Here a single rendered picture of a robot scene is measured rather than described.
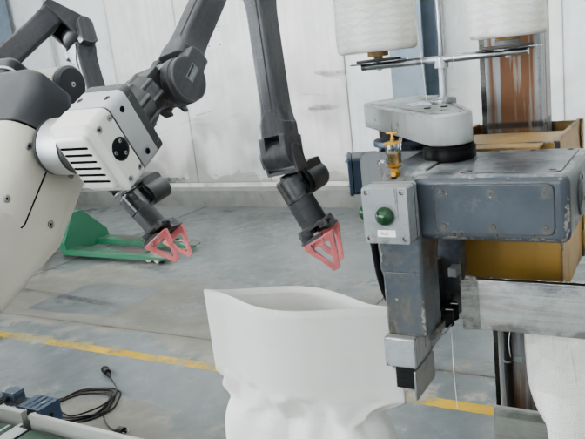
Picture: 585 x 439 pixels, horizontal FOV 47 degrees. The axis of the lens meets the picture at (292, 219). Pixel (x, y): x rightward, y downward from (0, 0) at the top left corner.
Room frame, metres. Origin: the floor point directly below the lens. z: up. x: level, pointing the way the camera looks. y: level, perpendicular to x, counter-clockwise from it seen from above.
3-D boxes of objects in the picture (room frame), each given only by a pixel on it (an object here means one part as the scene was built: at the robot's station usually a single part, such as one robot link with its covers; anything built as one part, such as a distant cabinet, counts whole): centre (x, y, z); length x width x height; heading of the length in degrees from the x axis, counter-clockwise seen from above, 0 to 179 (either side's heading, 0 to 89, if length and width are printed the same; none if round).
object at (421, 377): (1.09, -0.18, 0.98); 0.09 x 0.05 x 0.05; 149
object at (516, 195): (1.10, -0.33, 1.21); 0.30 x 0.25 x 0.30; 59
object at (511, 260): (1.41, -0.47, 1.18); 0.34 x 0.25 x 0.31; 149
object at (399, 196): (1.04, -0.15, 1.29); 0.08 x 0.05 x 0.09; 59
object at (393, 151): (1.10, -0.18, 1.37); 0.03 x 0.02 x 0.03; 59
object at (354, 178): (1.57, -0.18, 1.25); 0.10 x 0.08 x 0.12; 174
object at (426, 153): (1.17, -0.28, 1.35); 0.09 x 0.09 x 0.03
